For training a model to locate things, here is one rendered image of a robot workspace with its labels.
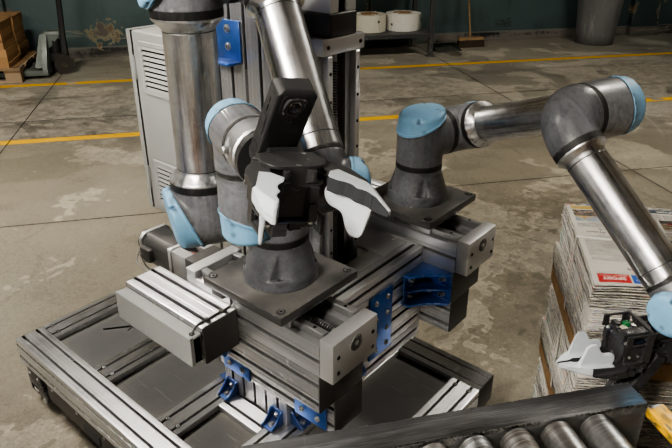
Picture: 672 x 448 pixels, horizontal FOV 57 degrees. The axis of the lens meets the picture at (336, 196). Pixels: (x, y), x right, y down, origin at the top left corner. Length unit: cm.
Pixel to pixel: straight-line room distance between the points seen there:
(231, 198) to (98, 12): 681
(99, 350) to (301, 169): 161
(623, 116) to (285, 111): 80
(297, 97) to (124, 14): 696
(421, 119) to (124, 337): 125
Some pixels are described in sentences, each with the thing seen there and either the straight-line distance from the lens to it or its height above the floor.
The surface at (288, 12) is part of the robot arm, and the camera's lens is 99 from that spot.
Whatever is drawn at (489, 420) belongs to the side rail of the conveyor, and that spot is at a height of 80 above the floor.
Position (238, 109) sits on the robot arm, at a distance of 81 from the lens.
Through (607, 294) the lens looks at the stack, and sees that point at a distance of 133.
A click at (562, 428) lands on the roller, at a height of 80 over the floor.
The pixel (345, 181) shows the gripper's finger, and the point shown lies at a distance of 62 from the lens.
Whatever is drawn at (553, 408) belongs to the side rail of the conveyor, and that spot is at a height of 80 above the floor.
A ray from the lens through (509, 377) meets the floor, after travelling 234.
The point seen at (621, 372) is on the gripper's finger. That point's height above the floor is 78.
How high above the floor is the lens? 148
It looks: 25 degrees down
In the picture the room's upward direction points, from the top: straight up
